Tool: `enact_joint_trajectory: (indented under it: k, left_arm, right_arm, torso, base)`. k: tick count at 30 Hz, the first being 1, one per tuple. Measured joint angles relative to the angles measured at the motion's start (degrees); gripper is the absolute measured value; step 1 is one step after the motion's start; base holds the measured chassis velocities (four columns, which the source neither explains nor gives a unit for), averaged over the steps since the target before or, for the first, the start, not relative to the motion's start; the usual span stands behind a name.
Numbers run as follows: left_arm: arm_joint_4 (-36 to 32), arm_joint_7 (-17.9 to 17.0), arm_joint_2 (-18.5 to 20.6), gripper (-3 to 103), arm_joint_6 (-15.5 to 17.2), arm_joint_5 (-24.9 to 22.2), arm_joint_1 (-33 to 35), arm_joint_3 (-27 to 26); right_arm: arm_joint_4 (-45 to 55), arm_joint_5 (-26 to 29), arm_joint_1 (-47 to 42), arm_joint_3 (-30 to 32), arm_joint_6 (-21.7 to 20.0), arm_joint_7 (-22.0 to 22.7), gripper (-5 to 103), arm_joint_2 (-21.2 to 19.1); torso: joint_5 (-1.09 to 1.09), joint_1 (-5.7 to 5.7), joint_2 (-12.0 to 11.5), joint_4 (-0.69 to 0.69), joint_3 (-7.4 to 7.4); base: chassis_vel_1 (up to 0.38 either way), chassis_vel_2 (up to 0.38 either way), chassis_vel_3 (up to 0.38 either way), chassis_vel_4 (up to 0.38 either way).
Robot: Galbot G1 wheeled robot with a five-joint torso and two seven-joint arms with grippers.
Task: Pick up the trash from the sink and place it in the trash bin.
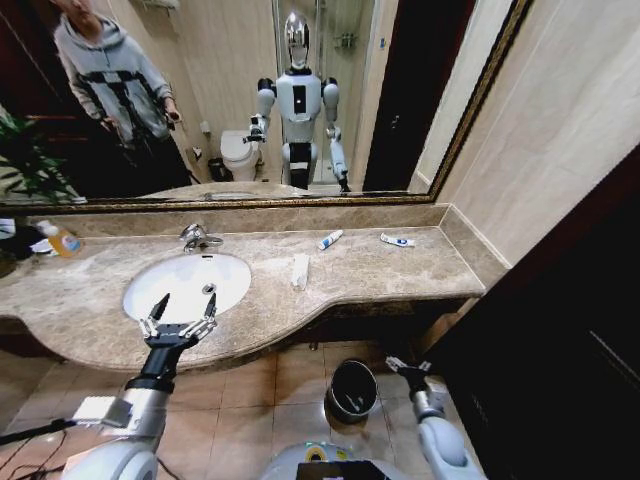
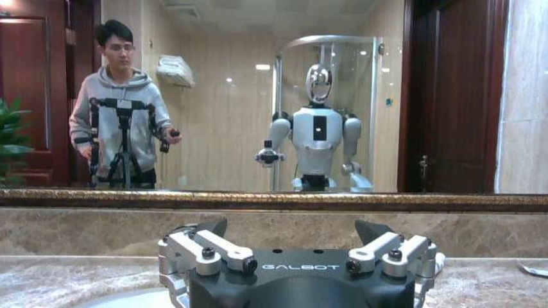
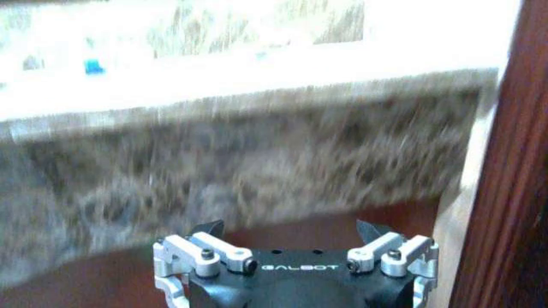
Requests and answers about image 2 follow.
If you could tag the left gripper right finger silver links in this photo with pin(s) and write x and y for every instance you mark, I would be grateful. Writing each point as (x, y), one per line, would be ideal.
(400, 256)

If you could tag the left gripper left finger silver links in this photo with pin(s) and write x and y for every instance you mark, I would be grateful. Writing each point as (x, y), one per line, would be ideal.
(201, 256)

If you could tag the black hand controller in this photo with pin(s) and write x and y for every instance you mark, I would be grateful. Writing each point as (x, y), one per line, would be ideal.
(174, 131)

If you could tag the white sink basin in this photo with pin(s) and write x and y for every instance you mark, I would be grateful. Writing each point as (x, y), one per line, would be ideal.
(136, 300)

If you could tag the folded white towels on rack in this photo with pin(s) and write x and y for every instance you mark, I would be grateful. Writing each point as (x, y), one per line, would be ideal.
(176, 70)

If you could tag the black tripod with teleoperation rig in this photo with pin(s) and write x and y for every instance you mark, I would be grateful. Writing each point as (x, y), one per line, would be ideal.
(124, 128)

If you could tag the person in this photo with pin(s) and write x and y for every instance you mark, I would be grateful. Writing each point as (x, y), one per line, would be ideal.
(114, 83)

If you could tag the green potted plant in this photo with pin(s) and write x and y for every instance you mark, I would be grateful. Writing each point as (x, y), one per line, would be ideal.
(10, 134)

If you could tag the ornate gold mirror frame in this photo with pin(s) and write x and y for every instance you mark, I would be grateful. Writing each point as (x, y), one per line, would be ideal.
(273, 199)

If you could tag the glass shower enclosure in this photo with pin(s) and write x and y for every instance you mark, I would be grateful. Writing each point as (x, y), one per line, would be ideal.
(364, 80)

